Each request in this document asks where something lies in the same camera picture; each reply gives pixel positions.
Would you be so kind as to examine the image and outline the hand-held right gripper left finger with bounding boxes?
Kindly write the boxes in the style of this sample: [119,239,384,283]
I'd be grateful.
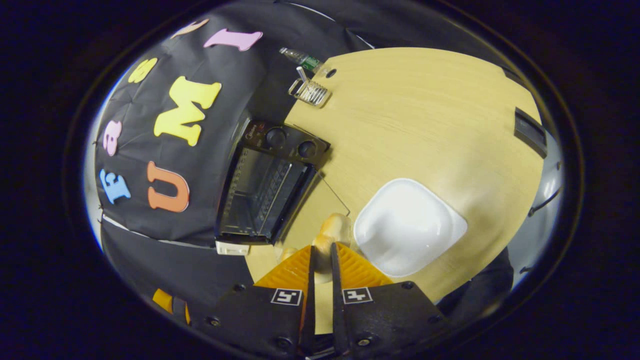
[192,243,317,358]

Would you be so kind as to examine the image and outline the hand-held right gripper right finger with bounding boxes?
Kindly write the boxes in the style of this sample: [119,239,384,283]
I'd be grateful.
[330,242,451,358]

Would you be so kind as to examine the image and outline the golden bread roll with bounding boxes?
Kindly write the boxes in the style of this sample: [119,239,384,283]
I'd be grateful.
[312,213,352,286]

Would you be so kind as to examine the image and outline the black electric oven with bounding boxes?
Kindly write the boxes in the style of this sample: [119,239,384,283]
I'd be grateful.
[214,118,351,251]

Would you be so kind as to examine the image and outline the white toaster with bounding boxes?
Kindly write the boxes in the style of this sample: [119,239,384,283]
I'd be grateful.
[216,241,251,256]

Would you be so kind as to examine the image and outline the white square plate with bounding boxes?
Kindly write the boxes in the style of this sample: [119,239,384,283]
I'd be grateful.
[353,178,469,278]

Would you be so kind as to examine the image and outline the ribbed glass jar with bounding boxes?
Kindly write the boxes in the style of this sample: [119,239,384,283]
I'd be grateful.
[288,79,332,108]

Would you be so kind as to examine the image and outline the black backdrop cloth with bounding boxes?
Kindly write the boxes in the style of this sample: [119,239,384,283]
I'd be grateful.
[92,0,381,321]

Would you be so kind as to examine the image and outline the clear plastic bottle green label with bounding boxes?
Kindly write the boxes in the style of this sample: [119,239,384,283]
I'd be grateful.
[279,47,326,73]

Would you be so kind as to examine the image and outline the black cable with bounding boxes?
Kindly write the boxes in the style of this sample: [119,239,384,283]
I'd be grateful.
[527,186,563,218]

